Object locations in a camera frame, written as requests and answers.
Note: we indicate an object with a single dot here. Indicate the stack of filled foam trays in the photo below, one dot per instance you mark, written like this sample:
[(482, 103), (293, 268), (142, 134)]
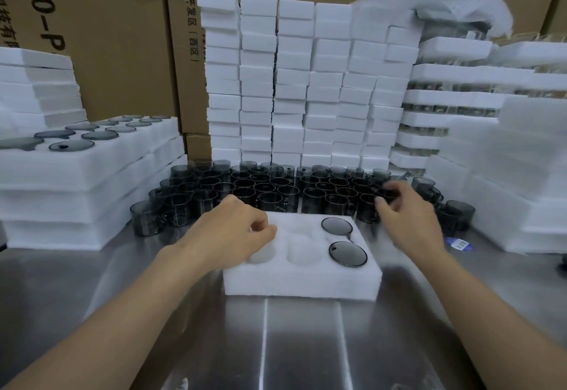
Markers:
[(75, 194)]

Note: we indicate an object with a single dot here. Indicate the wall of white foam blocks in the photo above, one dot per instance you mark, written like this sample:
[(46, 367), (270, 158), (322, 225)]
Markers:
[(305, 79)]

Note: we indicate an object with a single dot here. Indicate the batch of packed grey cups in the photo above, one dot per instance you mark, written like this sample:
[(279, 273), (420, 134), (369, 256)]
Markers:
[(99, 135)]

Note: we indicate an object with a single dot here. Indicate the stack of plain foam slabs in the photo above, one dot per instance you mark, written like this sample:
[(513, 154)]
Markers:
[(42, 88)]

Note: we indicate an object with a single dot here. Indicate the person's right hand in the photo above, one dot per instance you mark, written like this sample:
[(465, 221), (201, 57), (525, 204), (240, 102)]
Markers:
[(414, 221)]

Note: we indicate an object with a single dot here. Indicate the stack of trays with clear glasses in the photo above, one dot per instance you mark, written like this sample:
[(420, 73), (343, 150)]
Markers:
[(460, 79)]

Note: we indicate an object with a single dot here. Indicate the blue and white label sticker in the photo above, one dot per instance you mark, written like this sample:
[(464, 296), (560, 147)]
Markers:
[(459, 244)]

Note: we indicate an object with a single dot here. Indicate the white foam tray with holes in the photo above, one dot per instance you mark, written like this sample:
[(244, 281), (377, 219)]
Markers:
[(305, 276)]

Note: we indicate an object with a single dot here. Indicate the person's right forearm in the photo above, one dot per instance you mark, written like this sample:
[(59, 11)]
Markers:
[(483, 310)]

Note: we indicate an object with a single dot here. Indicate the person's left forearm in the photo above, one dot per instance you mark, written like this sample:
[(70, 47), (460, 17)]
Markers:
[(110, 314)]

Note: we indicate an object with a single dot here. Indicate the crowd of loose grey cups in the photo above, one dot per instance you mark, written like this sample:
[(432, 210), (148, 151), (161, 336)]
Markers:
[(265, 190)]

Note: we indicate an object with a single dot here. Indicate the person's left fingers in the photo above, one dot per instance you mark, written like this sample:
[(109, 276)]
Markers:
[(264, 231)]

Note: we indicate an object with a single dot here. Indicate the pile of thick foam sheets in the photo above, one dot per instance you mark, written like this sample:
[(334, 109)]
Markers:
[(514, 181)]

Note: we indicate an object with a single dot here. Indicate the person's right thumb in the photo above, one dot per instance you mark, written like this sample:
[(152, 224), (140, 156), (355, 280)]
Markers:
[(383, 211)]

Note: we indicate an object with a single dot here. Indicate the person's left hand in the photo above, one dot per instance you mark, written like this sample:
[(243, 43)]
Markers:
[(230, 232)]

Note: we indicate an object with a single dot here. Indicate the small brown cardboard box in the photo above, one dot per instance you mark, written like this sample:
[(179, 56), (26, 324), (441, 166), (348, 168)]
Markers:
[(198, 147)]

